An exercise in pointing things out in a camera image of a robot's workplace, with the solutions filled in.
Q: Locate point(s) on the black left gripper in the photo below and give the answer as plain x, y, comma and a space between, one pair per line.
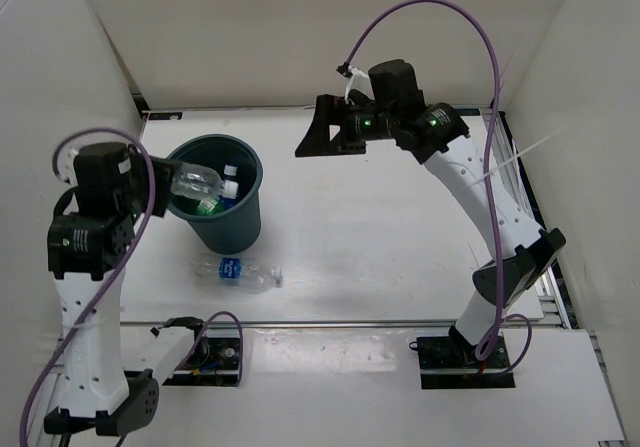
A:
164, 172

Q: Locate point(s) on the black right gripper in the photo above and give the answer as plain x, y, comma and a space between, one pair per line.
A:
330, 111

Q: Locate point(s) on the clear bottle without label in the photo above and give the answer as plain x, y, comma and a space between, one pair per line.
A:
196, 182

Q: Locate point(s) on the green plastic soda bottle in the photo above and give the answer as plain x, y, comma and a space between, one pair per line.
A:
210, 206

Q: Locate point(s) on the blue label water bottle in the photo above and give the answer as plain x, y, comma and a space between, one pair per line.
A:
229, 193

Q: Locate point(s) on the clear bottle blue label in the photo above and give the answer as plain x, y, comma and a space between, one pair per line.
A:
238, 272

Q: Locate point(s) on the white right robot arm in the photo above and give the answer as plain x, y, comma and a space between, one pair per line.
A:
440, 140

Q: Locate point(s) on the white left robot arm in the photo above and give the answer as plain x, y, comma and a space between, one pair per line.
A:
89, 241

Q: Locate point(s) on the dark teal plastic bin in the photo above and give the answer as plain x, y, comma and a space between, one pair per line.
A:
238, 227

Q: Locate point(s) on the white zip tie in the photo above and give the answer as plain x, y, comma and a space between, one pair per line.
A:
516, 157

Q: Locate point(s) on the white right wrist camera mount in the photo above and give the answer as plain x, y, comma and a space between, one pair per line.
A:
351, 74

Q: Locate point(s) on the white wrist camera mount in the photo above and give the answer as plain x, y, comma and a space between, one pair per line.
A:
351, 74
64, 164

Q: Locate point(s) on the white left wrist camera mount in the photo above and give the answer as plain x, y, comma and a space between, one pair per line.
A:
64, 164

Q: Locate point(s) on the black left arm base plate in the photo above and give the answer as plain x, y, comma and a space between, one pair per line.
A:
216, 362

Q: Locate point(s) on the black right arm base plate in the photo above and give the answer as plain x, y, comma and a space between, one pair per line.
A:
444, 366

